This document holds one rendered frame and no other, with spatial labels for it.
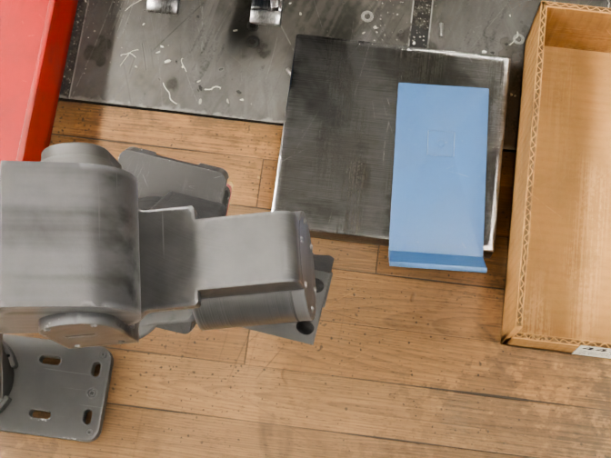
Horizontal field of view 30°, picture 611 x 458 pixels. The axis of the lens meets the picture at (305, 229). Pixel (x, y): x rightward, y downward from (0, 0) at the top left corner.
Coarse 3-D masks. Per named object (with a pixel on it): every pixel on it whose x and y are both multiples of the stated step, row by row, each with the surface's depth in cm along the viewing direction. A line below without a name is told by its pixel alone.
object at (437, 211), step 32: (416, 96) 88; (448, 96) 88; (480, 96) 88; (416, 128) 88; (448, 128) 87; (480, 128) 87; (416, 160) 87; (448, 160) 87; (480, 160) 87; (416, 192) 86; (448, 192) 86; (480, 192) 86; (416, 224) 85; (448, 224) 85; (480, 224) 85; (416, 256) 84; (448, 256) 84; (480, 256) 85
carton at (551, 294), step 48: (528, 48) 89; (576, 48) 91; (528, 96) 86; (576, 96) 90; (528, 144) 83; (576, 144) 89; (528, 192) 81; (576, 192) 88; (528, 240) 80; (576, 240) 87; (528, 288) 86; (576, 288) 86; (528, 336) 82; (576, 336) 85
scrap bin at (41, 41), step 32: (0, 0) 93; (32, 0) 93; (64, 0) 89; (0, 32) 92; (32, 32) 92; (64, 32) 90; (0, 64) 92; (32, 64) 91; (64, 64) 91; (0, 96) 91; (32, 96) 85; (0, 128) 90; (32, 128) 85; (0, 160) 89; (32, 160) 86
